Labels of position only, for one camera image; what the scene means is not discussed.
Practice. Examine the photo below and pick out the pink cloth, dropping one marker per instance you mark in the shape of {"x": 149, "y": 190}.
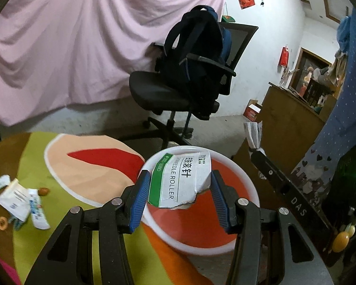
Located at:
{"x": 3, "y": 267}

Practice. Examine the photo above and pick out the white box with green stripe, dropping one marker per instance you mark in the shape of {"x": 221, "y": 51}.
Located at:
{"x": 181, "y": 181}

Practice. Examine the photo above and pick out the wooden cabinet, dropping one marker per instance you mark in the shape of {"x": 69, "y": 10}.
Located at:
{"x": 287, "y": 118}

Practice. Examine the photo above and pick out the white paper packet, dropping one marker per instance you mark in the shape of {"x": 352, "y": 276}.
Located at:
{"x": 14, "y": 199}

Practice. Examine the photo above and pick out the green hanging object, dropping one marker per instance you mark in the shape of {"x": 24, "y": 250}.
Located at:
{"x": 227, "y": 18}

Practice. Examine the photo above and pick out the black office chair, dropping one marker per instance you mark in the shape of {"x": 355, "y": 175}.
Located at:
{"x": 154, "y": 92}

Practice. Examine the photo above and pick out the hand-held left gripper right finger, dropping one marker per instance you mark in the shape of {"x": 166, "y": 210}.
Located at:
{"x": 218, "y": 199}

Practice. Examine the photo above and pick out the red cardboard box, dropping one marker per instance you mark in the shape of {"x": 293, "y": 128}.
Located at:
{"x": 251, "y": 112}

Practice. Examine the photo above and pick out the colourful printed blanket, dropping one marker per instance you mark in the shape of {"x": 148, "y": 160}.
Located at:
{"x": 86, "y": 169}

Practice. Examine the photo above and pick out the brown nut shell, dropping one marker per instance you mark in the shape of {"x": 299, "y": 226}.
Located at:
{"x": 43, "y": 191}

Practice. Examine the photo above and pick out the blue hanging cloth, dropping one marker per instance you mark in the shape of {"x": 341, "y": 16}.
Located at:
{"x": 343, "y": 32}

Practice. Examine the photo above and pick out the blue dotted curtain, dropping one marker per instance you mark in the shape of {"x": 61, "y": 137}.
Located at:
{"x": 353, "y": 101}

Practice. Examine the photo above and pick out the framed picture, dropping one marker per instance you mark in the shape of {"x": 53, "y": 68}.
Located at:
{"x": 311, "y": 74}

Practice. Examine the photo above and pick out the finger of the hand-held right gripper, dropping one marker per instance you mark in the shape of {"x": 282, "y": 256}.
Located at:
{"x": 280, "y": 181}

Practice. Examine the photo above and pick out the red hanging ornament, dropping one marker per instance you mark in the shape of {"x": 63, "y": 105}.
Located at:
{"x": 284, "y": 56}

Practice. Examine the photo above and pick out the brown wooden board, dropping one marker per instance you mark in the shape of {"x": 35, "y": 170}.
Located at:
{"x": 264, "y": 190}

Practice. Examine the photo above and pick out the dark blue backpack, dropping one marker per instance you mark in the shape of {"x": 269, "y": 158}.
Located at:
{"x": 195, "y": 41}

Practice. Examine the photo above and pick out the pink hanging sheet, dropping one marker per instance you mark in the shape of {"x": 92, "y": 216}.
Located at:
{"x": 77, "y": 50}

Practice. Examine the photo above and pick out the white packet with blue print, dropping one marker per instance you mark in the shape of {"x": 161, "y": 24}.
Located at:
{"x": 38, "y": 213}

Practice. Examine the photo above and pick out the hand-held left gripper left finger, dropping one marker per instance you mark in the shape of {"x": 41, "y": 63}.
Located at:
{"x": 139, "y": 202}

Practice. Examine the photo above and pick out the orange basin with white rim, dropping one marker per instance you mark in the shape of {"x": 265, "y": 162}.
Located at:
{"x": 201, "y": 225}

